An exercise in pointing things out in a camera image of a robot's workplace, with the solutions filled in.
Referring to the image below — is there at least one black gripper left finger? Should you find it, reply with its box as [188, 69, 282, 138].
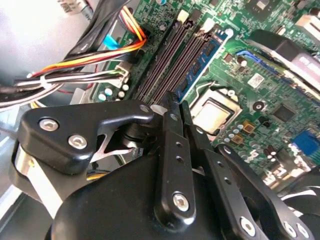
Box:
[9, 90, 198, 228]

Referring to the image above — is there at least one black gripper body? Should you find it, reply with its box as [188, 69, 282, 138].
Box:
[49, 118, 226, 240]

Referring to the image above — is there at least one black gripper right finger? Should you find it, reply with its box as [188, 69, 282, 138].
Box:
[180, 100, 316, 240]

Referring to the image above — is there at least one blue RAM stick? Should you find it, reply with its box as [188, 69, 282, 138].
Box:
[173, 28, 230, 102]

